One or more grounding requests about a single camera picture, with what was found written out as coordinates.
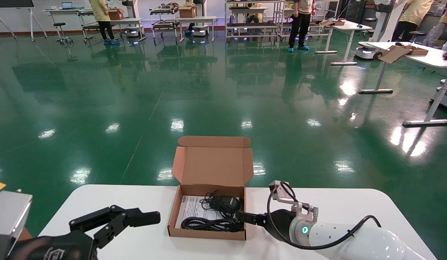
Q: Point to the metal trolley cart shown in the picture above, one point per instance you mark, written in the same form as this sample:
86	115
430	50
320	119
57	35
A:
164	23

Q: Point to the open brown cardboard box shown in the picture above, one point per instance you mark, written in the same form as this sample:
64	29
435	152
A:
395	55
333	22

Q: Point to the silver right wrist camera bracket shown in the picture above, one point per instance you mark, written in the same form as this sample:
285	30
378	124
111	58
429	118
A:
281	196

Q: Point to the open laptop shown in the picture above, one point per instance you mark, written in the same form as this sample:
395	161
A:
67	5

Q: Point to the white adjustable table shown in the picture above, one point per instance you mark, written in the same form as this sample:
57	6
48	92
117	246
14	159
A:
131	20
436	59
198	18
348	26

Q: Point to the black stool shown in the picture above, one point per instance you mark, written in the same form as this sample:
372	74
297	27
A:
370	20
417	33
60	25

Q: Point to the person brown shirt black trousers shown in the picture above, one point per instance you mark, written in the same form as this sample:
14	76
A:
301	25

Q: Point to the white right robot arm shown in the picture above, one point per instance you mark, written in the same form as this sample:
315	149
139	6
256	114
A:
364	243

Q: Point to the metal shelf rack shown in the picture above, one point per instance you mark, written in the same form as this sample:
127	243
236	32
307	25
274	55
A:
252	26
322	7

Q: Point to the white desk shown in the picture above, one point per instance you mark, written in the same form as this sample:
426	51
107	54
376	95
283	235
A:
64	11

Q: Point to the black board on stand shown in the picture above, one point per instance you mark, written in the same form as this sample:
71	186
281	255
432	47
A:
12	3

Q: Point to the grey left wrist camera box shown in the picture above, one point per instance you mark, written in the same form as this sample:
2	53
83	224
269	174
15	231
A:
8	220

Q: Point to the crouching person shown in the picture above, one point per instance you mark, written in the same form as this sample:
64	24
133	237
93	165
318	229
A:
253	17

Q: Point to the brown cardboard storage box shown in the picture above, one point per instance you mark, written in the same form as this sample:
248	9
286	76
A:
212	166

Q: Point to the white instruction sheet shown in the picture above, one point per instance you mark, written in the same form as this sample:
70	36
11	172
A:
190	211

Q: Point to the person yellow coat black trousers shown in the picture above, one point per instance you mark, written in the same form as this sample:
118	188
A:
100	11
415	11

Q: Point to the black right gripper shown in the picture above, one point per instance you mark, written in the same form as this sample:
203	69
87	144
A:
279	222

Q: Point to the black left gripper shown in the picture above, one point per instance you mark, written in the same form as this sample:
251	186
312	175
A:
57	247

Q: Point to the seated person grey trousers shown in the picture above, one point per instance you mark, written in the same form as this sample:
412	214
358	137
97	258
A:
434	34

